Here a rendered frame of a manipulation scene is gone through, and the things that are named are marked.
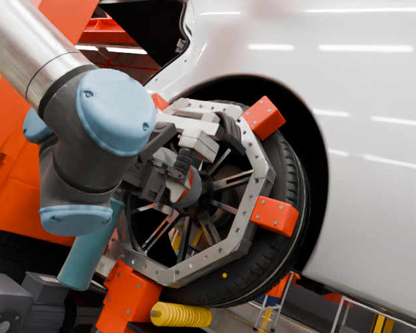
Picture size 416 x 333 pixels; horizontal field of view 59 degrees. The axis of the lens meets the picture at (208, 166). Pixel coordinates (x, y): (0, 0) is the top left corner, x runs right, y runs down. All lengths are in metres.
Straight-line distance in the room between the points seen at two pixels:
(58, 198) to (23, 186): 0.81
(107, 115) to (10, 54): 0.14
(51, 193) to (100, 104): 0.16
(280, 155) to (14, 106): 0.79
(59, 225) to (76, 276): 0.57
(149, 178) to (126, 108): 0.32
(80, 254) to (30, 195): 0.34
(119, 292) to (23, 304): 0.27
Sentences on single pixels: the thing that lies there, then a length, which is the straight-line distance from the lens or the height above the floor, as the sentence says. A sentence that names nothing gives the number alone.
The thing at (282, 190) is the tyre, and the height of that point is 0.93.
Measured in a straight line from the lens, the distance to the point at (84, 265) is 1.08.
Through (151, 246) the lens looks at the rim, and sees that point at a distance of 1.21.
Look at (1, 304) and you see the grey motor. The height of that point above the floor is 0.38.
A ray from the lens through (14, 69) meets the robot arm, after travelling 0.47.
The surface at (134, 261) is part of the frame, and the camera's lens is 1.12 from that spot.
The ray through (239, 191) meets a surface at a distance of 1.27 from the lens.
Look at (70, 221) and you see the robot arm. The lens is 0.51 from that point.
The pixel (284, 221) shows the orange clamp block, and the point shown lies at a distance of 0.91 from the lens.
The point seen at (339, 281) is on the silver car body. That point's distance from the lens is 1.00.
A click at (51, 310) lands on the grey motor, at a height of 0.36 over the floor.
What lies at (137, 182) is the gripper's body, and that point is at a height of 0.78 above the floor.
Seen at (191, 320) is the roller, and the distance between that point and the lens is 1.13.
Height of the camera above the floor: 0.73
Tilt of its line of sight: 11 degrees up
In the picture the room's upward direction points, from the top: 22 degrees clockwise
